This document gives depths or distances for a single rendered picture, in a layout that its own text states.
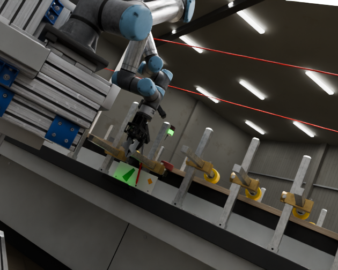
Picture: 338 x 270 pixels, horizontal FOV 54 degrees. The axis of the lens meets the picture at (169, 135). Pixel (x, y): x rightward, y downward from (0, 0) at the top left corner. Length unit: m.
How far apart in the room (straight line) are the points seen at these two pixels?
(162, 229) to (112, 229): 0.46
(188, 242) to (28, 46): 1.14
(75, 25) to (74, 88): 0.21
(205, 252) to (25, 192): 1.42
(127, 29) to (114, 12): 0.07
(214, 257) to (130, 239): 0.59
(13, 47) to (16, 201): 1.74
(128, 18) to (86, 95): 0.29
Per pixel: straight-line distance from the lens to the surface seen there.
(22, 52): 1.02
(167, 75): 1.89
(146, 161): 1.72
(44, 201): 2.46
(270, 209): 1.81
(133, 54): 1.56
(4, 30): 1.03
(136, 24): 1.15
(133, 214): 1.83
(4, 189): 2.74
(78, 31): 1.19
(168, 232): 1.74
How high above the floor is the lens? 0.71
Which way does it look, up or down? 10 degrees up
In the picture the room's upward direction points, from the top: 25 degrees clockwise
